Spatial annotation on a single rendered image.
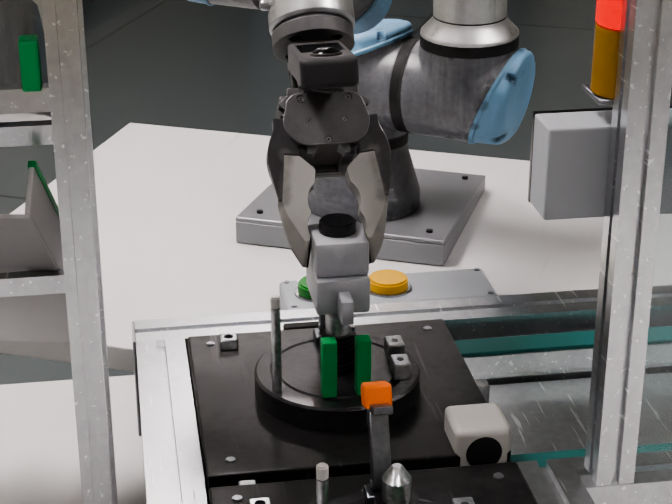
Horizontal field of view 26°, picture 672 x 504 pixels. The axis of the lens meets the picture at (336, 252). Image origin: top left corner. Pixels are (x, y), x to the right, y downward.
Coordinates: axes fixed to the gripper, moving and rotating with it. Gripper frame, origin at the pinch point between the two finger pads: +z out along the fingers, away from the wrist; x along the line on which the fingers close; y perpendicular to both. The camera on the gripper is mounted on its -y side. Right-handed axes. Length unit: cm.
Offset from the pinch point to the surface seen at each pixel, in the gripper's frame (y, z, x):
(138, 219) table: 68, -26, 15
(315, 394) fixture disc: 4.5, 11.1, 2.5
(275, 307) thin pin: 0.1, 4.7, 5.5
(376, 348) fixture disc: 10.4, 6.3, -4.0
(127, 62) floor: 408, -204, 12
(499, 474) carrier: -2.8, 19.8, -10.1
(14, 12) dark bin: -23.2, -10.3, 23.3
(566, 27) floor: 426, -220, -171
